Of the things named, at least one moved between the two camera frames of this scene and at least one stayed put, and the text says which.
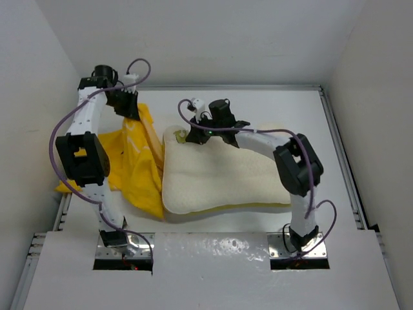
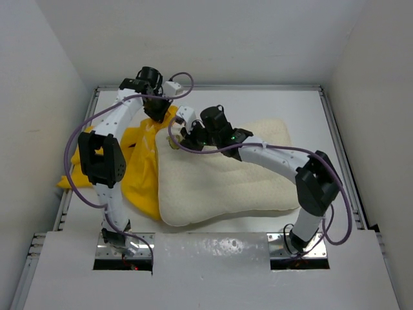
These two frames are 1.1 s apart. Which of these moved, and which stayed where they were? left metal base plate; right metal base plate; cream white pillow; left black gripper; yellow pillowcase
Moved: cream white pillow; left black gripper; yellow pillowcase
Stayed: left metal base plate; right metal base plate
